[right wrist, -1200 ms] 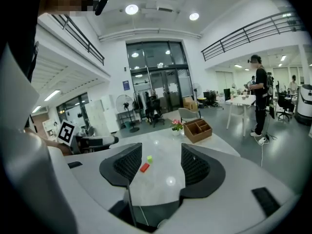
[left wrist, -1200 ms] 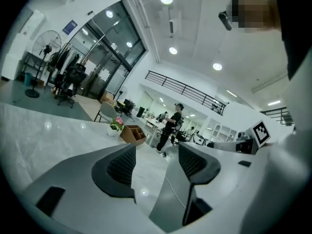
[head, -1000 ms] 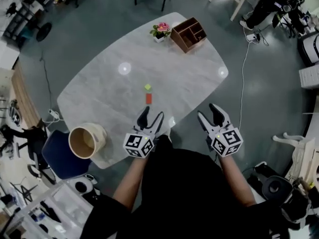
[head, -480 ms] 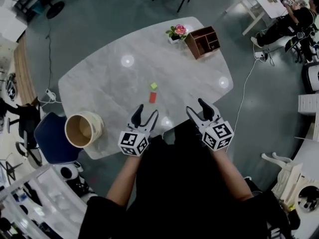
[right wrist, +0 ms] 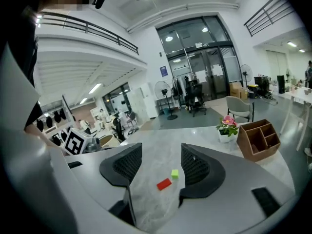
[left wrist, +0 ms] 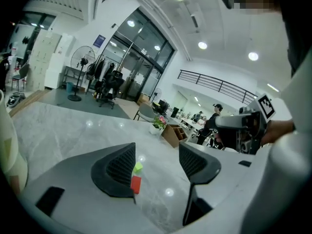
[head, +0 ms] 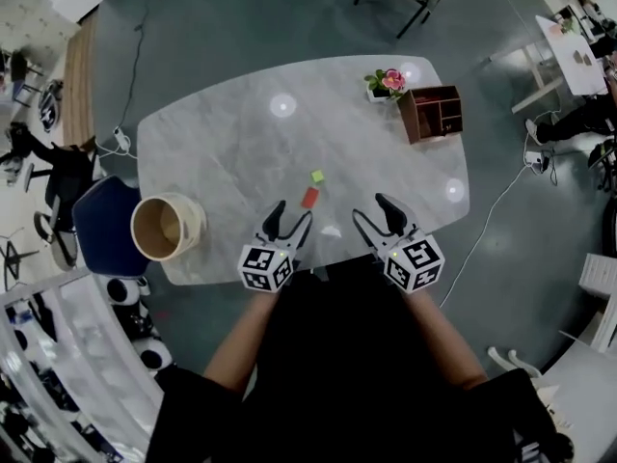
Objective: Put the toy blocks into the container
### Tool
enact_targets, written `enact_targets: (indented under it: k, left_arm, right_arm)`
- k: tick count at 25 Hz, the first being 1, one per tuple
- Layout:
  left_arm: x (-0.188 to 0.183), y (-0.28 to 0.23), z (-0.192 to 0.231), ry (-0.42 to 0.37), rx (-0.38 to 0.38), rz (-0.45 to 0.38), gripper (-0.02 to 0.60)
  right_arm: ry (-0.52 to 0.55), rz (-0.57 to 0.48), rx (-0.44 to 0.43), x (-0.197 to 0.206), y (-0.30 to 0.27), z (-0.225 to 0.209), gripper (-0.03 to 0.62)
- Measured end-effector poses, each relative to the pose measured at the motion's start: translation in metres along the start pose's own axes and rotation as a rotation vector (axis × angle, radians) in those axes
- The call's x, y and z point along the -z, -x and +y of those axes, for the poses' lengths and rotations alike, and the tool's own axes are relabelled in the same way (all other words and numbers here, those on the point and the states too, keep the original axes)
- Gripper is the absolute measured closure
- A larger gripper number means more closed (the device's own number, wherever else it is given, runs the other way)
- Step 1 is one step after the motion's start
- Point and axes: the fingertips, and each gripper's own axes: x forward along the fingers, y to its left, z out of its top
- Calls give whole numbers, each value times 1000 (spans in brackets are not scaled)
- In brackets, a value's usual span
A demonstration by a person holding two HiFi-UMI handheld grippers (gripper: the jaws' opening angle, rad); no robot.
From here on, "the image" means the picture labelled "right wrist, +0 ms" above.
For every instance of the grey dining chair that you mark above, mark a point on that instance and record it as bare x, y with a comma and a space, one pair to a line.
237, 106

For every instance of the blue wall poster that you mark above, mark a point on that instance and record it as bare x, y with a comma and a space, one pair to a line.
163, 71

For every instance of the cream patterned bucket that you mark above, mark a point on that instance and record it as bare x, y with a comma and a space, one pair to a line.
109, 141

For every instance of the black tower speaker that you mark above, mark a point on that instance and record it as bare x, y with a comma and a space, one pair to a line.
280, 84

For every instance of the small green cube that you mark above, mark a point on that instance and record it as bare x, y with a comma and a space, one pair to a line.
175, 174

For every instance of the small black standing fan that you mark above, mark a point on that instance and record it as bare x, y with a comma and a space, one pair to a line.
245, 72

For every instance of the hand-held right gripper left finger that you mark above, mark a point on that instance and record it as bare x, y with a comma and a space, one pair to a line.
97, 169

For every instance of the black balcony railing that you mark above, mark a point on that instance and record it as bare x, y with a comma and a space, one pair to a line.
85, 27
268, 14

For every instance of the large black standing fan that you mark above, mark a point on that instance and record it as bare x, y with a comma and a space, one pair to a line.
163, 90

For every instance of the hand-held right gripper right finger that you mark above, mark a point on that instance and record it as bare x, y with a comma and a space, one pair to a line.
239, 184

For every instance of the person's left forearm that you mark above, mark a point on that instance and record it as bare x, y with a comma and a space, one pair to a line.
39, 133

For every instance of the potted pink flower plant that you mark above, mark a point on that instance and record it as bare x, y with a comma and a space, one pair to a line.
226, 130

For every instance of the yellow and black bin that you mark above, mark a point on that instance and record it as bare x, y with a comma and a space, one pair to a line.
252, 90

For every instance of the white table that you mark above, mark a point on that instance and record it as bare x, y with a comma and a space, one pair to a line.
299, 96

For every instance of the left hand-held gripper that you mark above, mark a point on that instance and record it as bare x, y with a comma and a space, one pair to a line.
73, 142

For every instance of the white locker cabinet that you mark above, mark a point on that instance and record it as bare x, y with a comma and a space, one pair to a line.
142, 103

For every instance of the glass entrance door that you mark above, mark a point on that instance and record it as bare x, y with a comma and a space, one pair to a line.
195, 57

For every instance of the brown cardboard box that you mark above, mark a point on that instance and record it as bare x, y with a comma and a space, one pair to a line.
237, 91

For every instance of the brown wooden desk organizer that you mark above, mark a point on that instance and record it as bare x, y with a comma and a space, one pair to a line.
258, 140

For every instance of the clothes rack with dark coats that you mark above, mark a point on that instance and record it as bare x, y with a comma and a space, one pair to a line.
178, 86

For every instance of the person's black shirt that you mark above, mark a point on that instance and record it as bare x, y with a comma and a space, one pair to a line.
19, 57

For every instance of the black armrest office chair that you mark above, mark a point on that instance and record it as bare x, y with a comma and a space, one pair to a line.
117, 128

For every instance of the small red block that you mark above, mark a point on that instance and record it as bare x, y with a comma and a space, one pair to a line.
163, 184

